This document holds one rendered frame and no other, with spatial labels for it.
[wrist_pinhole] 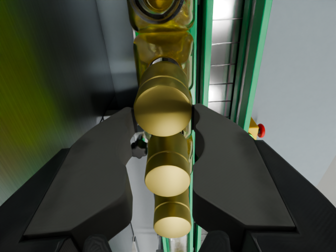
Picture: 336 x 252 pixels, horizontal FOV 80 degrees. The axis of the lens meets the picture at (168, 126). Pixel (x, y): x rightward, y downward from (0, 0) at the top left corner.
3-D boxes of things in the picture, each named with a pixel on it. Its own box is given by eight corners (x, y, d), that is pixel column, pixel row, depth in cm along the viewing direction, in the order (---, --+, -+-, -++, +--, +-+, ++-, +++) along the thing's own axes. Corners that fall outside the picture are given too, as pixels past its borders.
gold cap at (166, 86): (137, 62, 14) (126, 85, 11) (187, 59, 14) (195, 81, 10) (143, 107, 16) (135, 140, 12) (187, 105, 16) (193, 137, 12)
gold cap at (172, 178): (145, 130, 17) (139, 165, 14) (187, 127, 17) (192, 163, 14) (150, 160, 19) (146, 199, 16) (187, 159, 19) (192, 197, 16)
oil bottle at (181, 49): (148, 18, 34) (126, 41, 16) (181, 16, 34) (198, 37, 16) (151, 53, 37) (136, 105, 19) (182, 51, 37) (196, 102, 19)
